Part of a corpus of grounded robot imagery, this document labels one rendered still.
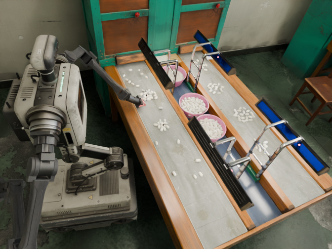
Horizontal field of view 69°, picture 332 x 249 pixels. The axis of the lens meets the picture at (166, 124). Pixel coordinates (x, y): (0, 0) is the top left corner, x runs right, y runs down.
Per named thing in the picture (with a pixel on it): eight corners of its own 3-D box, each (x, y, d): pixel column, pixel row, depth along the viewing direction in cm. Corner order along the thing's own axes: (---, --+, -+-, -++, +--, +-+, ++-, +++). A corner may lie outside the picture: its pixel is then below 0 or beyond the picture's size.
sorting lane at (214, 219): (205, 253, 138) (205, 252, 136) (115, 67, 240) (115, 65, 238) (246, 232, 148) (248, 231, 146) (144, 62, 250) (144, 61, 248)
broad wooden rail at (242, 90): (312, 201, 181) (327, 191, 167) (198, 62, 283) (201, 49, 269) (323, 196, 184) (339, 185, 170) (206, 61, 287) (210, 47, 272)
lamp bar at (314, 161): (318, 176, 141) (325, 170, 135) (254, 104, 176) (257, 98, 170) (327, 172, 143) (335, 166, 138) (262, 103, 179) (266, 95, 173)
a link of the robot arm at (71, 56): (72, 52, 183) (80, 42, 181) (87, 64, 188) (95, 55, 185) (53, 63, 143) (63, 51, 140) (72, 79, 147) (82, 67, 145)
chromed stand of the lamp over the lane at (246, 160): (208, 202, 163) (228, 169, 129) (194, 177, 174) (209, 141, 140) (231, 192, 169) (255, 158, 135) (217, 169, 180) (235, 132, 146)
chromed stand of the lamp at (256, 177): (255, 183, 176) (283, 147, 142) (239, 160, 187) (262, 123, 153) (275, 174, 182) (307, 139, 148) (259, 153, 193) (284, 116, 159)
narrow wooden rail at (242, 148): (281, 216, 163) (289, 210, 155) (171, 62, 265) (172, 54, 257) (287, 213, 165) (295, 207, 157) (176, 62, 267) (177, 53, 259)
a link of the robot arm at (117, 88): (79, 61, 181) (88, 51, 179) (82, 61, 187) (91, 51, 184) (120, 102, 186) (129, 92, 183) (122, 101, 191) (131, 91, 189)
